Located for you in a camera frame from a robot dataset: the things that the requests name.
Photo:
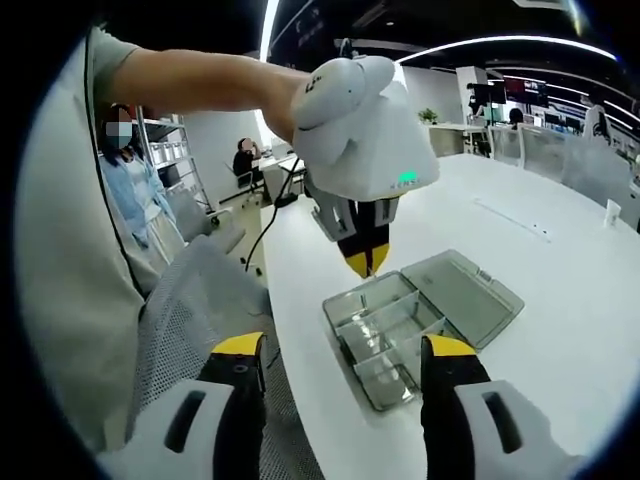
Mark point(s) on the black hanging sign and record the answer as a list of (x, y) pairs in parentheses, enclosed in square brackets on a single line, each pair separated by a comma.
[(300, 22)]

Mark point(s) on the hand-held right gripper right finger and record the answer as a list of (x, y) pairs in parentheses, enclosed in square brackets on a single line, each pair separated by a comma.
[(455, 410)]

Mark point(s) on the frosted desk partition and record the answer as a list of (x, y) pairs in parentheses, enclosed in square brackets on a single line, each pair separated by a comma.
[(575, 160)]

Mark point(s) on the green potted plant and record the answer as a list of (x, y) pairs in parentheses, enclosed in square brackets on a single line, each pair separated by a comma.
[(427, 116)]

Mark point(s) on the dark wall screen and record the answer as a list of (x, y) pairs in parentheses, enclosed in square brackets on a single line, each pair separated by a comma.
[(525, 90)]

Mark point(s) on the metal storage shelf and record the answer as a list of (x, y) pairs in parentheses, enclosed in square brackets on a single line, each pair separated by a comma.
[(175, 155)]

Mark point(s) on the clear guide fixture box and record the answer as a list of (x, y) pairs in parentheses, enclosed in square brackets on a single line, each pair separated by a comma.
[(460, 300)]

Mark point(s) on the grey mesh chair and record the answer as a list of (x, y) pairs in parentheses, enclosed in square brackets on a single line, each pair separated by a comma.
[(200, 300)]

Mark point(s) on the clear plastic divider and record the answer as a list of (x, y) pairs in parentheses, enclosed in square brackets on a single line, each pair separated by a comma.
[(400, 350), (380, 312)]

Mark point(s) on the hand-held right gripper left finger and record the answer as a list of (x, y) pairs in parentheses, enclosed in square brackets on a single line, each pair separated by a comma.
[(200, 430)]

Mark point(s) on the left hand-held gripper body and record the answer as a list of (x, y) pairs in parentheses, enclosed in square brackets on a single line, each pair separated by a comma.
[(365, 130)]

